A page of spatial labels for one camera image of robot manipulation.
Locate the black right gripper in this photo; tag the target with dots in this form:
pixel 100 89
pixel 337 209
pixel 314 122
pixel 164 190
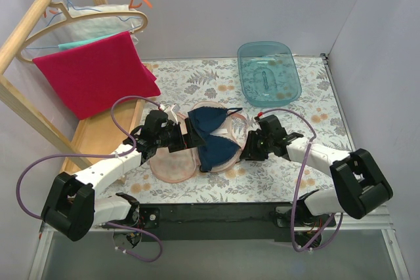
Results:
pixel 251 151

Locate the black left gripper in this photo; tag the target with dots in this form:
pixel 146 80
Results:
pixel 186 137

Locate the navy blue lace bra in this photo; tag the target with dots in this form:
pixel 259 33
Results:
pixel 211 123

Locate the peach floral mesh laundry bag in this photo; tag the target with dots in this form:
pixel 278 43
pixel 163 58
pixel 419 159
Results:
pixel 182 165

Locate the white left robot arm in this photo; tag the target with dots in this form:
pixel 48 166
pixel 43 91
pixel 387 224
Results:
pixel 72 206

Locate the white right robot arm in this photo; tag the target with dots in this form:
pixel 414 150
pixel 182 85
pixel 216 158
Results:
pixel 359 184

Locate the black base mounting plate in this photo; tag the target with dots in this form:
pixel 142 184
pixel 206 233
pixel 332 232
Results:
pixel 213 221

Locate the floral patterned table mat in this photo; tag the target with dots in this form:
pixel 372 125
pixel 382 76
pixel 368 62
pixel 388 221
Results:
pixel 188 82

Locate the clear teal plastic tub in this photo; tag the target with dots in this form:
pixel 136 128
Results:
pixel 268 74

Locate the magenta red towel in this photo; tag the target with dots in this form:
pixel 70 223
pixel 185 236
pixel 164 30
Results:
pixel 90 78

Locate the white cloth on hanger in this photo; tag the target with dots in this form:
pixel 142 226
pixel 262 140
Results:
pixel 96 27

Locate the teal folded cloth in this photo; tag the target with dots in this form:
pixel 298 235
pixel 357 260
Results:
pixel 75 44

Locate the beige wooden hanger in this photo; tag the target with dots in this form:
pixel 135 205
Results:
pixel 47 44

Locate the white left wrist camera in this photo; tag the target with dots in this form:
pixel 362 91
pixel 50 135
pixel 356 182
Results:
pixel 172 112

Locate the blue wire hanger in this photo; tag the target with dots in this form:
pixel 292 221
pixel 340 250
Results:
pixel 62 17

